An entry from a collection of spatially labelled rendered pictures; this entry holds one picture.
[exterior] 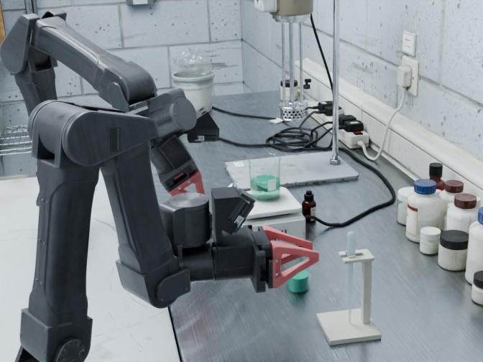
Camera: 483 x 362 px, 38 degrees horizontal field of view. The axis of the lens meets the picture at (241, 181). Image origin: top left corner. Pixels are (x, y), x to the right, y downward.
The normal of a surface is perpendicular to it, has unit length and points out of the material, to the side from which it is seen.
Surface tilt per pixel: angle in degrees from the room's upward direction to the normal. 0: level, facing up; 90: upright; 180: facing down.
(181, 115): 68
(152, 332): 0
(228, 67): 90
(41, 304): 77
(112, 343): 0
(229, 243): 1
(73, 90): 90
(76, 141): 90
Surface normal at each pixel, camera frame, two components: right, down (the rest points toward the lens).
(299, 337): -0.04, -0.94
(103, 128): 0.69, 0.23
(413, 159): -0.98, 0.11
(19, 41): -0.56, 0.31
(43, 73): 0.81, 0.01
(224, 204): 0.17, 0.33
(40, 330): -0.72, 0.05
